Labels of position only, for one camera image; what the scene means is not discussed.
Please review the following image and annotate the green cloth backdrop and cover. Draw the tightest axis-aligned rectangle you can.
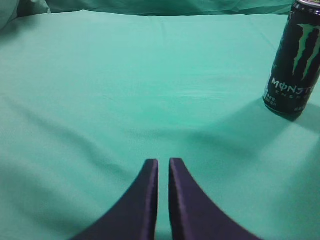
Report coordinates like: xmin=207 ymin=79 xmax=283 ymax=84
xmin=0 ymin=0 xmax=320 ymax=240

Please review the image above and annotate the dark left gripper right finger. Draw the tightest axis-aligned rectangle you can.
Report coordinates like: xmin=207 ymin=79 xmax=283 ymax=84
xmin=168 ymin=158 xmax=259 ymax=240

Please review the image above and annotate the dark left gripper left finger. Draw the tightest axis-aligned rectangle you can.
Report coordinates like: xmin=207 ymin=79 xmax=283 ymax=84
xmin=73 ymin=159 xmax=159 ymax=240

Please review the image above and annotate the black Monster energy can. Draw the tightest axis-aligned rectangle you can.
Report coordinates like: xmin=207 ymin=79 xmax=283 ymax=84
xmin=263 ymin=0 xmax=320 ymax=116

